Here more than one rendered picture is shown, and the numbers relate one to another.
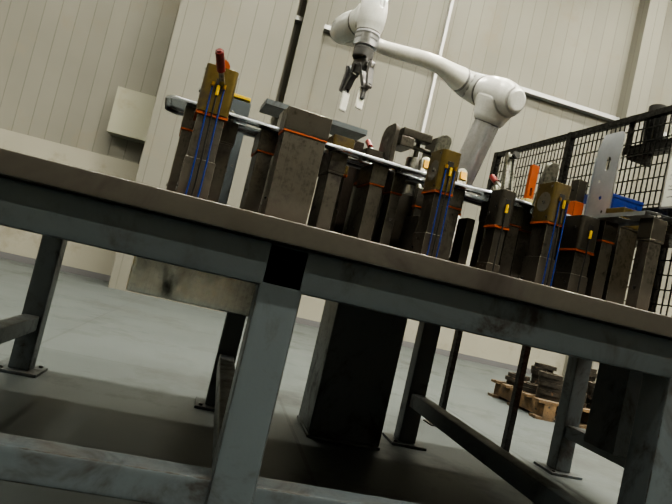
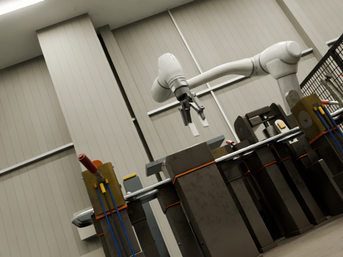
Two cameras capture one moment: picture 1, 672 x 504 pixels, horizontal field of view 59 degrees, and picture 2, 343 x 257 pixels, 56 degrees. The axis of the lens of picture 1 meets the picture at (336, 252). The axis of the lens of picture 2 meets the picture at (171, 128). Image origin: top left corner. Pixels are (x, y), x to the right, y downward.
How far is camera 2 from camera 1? 68 cm
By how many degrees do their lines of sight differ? 17
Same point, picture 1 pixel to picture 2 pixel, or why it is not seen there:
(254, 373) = not seen: outside the picture
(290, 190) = (218, 222)
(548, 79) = not seen: hidden behind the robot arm
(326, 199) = (244, 203)
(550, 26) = (245, 36)
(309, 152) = (209, 179)
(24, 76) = (26, 243)
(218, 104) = (111, 198)
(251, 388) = not seen: outside the picture
